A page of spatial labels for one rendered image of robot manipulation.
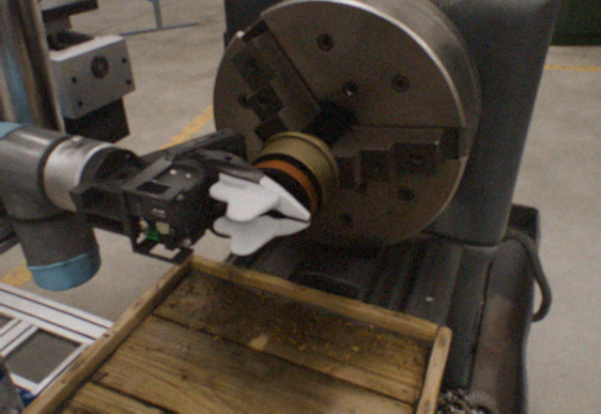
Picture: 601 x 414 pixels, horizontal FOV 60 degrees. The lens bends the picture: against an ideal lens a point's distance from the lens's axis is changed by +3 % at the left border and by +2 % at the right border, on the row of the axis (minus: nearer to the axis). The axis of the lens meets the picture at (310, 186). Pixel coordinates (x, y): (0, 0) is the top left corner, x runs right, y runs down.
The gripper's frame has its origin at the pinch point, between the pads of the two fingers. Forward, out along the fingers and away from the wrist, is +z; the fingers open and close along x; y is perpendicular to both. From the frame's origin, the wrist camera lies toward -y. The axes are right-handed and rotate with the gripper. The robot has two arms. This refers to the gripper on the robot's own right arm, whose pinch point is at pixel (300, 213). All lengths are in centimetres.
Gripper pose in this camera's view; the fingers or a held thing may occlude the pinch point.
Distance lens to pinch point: 47.0
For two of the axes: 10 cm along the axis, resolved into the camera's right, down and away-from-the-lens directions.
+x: 0.0, -8.5, -5.2
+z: 9.2, 2.0, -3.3
